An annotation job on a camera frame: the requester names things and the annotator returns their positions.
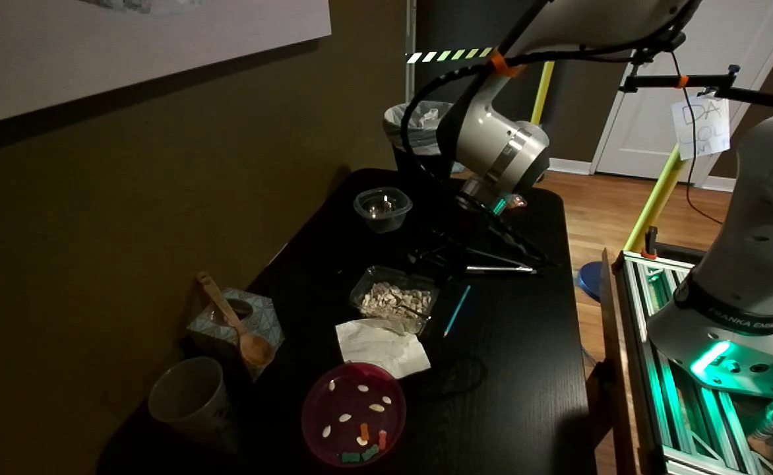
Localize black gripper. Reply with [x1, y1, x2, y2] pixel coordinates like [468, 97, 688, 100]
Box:
[449, 185, 529, 257]

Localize clear square plastic bowl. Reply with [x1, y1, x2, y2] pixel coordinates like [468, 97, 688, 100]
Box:
[347, 261, 444, 338]

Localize wooden spoon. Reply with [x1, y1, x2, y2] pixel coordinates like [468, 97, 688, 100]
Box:
[192, 270, 277, 372]

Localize long metal tongs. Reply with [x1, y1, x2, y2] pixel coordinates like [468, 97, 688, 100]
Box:
[407, 231, 540, 278]

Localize blue pencil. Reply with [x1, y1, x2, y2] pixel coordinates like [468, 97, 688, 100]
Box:
[440, 283, 474, 340]

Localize blue floor disc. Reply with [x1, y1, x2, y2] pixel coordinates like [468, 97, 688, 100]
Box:
[576, 258, 616, 303]

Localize pale seeds pile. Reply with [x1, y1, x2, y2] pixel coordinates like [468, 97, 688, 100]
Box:
[353, 278, 436, 328]

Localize white lined trash bin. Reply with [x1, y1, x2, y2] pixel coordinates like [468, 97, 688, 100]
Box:
[379, 97, 459, 175]

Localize yellow pole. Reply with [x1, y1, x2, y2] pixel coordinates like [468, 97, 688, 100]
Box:
[529, 58, 556, 126]
[624, 142, 686, 257]

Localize green white striped bar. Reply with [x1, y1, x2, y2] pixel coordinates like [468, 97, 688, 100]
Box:
[403, 46, 500, 68]

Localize white paper napkin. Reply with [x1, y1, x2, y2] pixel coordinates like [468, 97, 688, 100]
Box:
[333, 318, 432, 382]

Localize white panel door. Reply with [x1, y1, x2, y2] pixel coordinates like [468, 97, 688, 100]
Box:
[591, 0, 773, 183]

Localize hanging white paper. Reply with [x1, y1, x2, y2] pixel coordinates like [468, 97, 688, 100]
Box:
[670, 90, 733, 165]

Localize maroon round plate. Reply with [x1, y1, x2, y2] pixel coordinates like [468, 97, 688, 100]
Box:
[298, 361, 410, 471]

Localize patterned tissue box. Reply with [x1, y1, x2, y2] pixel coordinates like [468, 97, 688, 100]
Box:
[183, 285, 287, 364]

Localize white paper cup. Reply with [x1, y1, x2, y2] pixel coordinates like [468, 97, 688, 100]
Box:
[145, 355, 238, 446]

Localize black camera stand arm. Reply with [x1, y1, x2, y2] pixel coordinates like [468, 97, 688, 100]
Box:
[617, 60, 773, 115]

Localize aluminium profile frame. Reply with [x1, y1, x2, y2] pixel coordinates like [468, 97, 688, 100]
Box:
[608, 249, 773, 475]

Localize white wall board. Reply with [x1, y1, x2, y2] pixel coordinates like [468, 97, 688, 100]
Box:
[0, 0, 336, 136]

